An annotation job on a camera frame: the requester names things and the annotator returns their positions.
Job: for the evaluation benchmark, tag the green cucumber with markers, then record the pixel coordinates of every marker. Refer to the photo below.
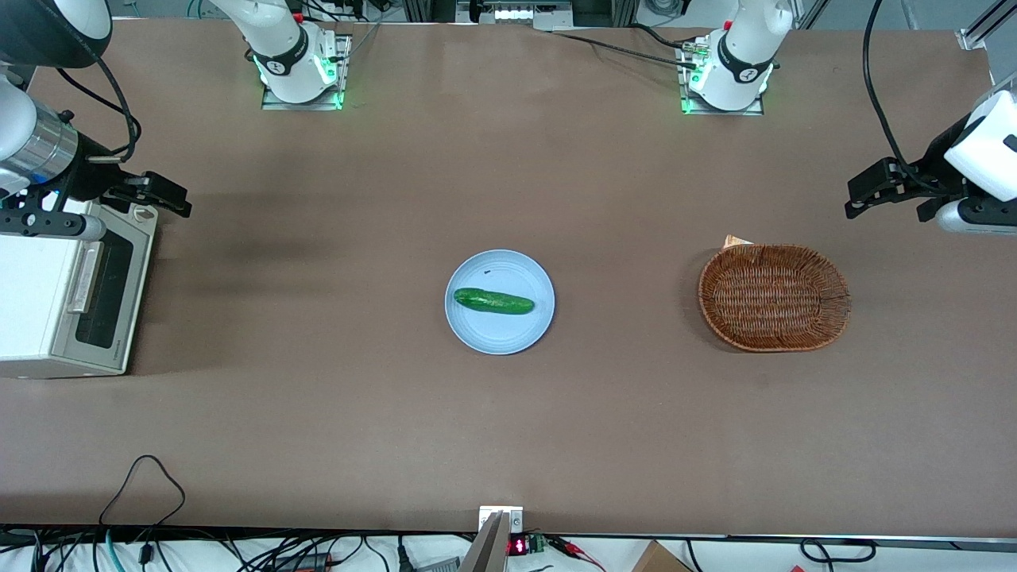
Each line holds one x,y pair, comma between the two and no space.
494,301

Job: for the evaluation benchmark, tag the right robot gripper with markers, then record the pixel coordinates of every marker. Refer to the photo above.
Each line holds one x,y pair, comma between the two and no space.
89,179

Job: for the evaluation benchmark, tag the red digit display module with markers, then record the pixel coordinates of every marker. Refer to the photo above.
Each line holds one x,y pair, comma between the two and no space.
520,546

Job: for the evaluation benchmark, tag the white toaster oven body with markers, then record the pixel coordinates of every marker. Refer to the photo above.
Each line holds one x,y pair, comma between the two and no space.
28,294

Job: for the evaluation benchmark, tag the aluminium profile frame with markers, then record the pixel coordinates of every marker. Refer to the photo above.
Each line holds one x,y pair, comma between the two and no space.
985,24

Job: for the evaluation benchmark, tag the grey camera pole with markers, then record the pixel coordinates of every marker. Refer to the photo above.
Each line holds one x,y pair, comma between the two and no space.
486,548

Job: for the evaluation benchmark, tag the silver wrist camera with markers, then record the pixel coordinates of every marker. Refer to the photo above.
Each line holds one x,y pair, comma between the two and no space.
973,216
56,224

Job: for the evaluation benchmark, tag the white oven knob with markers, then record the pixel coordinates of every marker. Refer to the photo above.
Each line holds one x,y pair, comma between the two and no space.
144,213

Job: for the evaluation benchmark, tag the light blue round plate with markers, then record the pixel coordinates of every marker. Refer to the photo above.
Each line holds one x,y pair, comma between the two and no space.
500,330

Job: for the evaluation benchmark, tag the brown cardboard box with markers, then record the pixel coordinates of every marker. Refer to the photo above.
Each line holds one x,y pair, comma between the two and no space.
659,558

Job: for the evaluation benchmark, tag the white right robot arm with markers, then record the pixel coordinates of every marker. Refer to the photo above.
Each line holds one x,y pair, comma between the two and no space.
282,32

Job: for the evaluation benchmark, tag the white lit device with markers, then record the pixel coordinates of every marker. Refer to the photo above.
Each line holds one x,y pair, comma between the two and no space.
520,13

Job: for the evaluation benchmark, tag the brown wicker oval basket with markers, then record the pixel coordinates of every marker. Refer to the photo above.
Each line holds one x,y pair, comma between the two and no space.
775,298

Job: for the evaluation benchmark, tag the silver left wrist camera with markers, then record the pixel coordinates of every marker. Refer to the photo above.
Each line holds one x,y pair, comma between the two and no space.
973,216

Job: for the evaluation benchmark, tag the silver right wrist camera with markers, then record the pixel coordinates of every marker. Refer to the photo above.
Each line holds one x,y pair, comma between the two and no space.
56,224

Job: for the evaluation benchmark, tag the black power adapter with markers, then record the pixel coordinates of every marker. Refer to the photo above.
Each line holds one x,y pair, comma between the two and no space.
306,562

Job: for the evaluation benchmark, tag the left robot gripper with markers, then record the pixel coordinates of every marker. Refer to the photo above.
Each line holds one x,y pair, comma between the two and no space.
934,164

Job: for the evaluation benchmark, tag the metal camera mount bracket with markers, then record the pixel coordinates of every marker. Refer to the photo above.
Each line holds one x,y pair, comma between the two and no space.
515,518

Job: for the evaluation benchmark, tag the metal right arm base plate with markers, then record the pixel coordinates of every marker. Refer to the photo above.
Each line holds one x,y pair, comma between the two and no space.
343,75

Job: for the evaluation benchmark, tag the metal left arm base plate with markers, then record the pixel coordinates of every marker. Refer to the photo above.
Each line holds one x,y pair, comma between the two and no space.
691,107

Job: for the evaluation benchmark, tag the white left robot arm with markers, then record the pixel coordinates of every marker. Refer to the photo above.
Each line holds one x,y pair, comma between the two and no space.
747,56

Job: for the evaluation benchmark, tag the beige paper tag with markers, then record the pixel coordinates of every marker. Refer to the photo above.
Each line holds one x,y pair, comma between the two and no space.
735,241

